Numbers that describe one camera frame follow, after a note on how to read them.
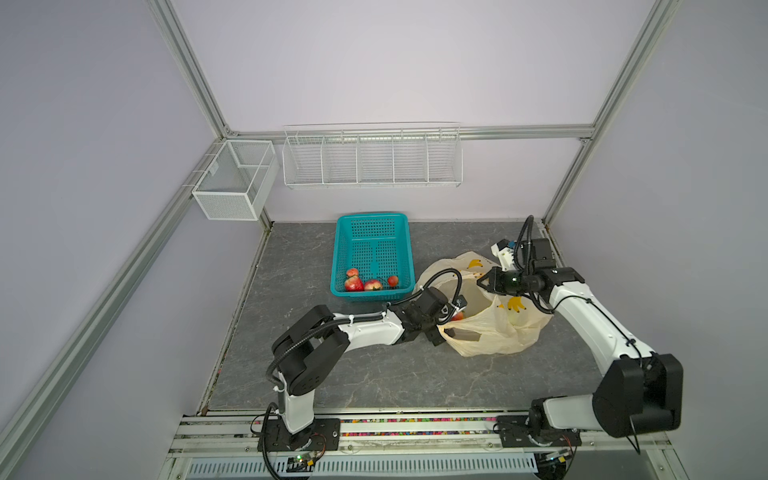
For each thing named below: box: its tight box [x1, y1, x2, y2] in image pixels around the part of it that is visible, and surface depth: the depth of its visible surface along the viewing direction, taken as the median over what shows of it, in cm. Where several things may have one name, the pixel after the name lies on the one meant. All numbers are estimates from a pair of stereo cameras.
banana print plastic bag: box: [415, 251, 553, 357], surface depth 79 cm
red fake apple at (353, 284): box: [344, 276, 364, 292], surface depth 99 cm
